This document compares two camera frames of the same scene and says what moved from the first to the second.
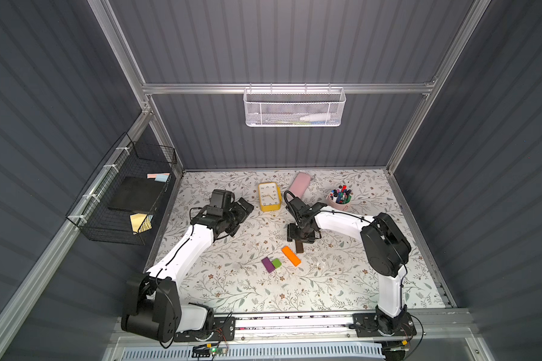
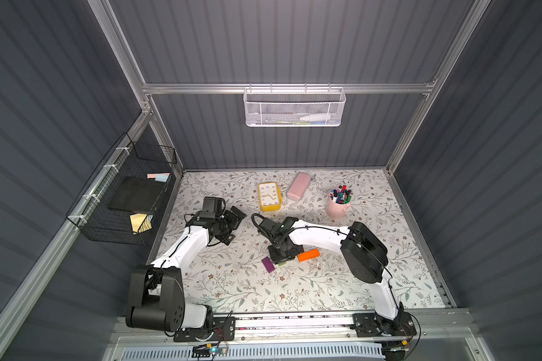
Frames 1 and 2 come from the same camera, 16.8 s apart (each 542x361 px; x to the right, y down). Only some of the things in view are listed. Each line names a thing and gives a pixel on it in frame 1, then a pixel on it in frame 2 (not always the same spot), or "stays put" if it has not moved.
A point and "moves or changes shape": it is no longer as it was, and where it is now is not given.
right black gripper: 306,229 to 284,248
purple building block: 268,265 stays put
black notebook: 136,194 stays put
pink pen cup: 340,198 stays put
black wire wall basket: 119,203 stays put
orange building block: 289,254 moves or changes shape
